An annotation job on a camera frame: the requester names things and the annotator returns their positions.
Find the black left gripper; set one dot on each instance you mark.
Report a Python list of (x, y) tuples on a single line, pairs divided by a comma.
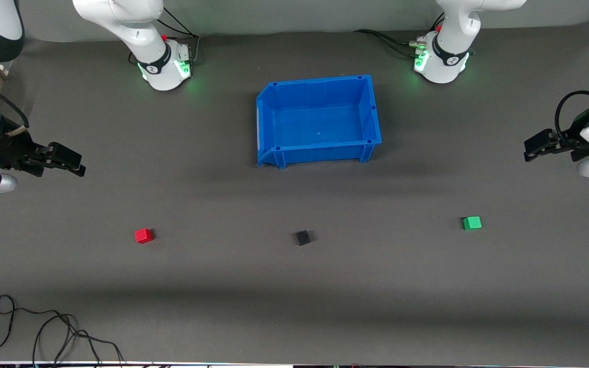
[(571, 142)]

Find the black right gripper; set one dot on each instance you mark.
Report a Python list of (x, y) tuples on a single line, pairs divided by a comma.
[(9, 152)]

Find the small green cube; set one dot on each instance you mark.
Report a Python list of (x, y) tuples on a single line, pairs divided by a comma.
[(472, 223)]

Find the small red cube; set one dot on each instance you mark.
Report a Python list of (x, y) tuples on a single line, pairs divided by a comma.
[(143, 235)]

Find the small black cube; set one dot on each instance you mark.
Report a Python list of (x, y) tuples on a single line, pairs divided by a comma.
[(303, 237)]

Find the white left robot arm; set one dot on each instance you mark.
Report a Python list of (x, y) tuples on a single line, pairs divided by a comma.
[(453, 30)]

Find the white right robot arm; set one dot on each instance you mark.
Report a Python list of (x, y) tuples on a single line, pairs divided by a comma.
[(141, 30)]

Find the blue plastic storage bin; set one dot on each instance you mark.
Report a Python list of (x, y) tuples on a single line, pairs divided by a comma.
[(320, 128)]

